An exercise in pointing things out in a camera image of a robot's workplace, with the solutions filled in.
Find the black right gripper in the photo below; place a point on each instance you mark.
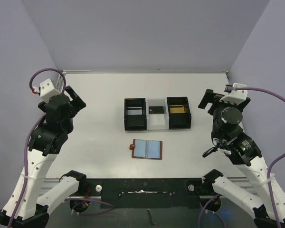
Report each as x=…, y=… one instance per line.
x=208, y=101

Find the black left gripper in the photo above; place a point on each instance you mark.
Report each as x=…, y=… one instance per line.
x=76, y=104

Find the black white card sorting tray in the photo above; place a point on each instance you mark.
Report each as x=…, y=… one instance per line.
x=156, y=122

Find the brown leather card holder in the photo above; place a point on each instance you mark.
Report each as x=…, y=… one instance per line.
x=146, y=149

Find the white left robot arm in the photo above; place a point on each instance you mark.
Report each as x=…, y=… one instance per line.
x=26, y=208

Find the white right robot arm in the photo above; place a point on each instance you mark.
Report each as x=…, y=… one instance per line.
x=267, y=207

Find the gold card in tray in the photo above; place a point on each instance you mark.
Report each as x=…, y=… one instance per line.
x=178, y=109

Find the silver card in tray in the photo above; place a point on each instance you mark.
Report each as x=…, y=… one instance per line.
x=135, y=111

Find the black card in tray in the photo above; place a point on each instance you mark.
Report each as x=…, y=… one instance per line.
x=156, y=110

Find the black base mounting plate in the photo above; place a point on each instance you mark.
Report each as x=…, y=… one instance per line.
x=152, y=193

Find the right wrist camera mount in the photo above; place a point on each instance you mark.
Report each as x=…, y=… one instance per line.
x=236, y=94

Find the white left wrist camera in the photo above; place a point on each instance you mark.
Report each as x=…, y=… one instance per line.
x=48, y=90

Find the aluminium frame rail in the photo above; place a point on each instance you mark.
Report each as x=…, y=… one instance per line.
x=243, y=183

